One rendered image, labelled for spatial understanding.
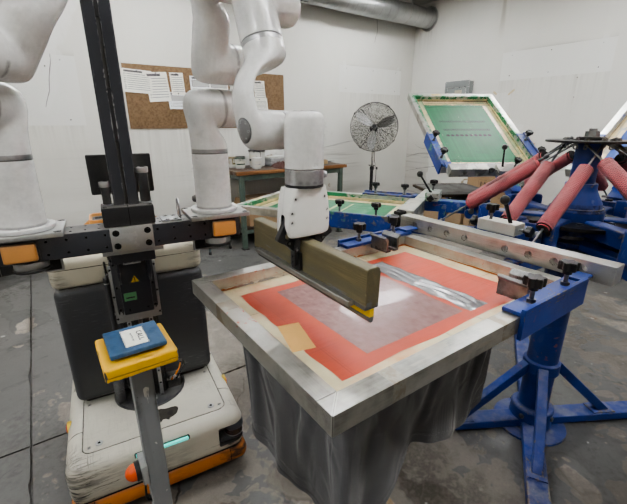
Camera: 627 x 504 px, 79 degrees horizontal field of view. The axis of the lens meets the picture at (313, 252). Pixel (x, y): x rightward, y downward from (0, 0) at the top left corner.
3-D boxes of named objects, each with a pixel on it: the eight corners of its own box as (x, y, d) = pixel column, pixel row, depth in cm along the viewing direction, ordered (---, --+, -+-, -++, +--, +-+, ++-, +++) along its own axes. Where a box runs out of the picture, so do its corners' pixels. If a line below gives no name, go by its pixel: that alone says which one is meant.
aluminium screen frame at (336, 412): (332, 439, 53) (332, 416, 52) (192, 293, 98) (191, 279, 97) (580, 297, 96) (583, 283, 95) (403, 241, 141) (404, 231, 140)
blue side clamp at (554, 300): (520, 341, 79) (526, 311, 76) (497, 331, 83) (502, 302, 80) (583, 304, 95) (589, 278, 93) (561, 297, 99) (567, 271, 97)
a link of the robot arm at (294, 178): (314, 165, 79) (314, 178, 80) (277, 168, 74) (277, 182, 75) (337, 168, 73) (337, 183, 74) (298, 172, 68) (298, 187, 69)
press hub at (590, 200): (551, 469, 159) (640, 129, 116) (468, 414, 189) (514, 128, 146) (591, 428, 180) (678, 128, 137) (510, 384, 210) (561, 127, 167)
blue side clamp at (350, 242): (346, 264, 122) (347, 243, 120) (337, 260, 126) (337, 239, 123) (410, 247, 138) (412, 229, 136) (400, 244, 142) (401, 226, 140)
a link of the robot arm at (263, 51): (268, 55, 81) (289, 153, 83) (212, 47, 73) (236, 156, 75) (291, 34, 75) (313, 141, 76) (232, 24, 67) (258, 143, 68)
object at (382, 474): (350, 559, 77) (358, 385, 64) (339, 544, 80) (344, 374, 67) (481, 452, 103) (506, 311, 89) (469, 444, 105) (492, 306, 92)
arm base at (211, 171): (185, 205, 112) (179, 151, 107) (227, 201, 118) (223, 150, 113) (196, 216, 99) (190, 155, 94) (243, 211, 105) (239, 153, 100)
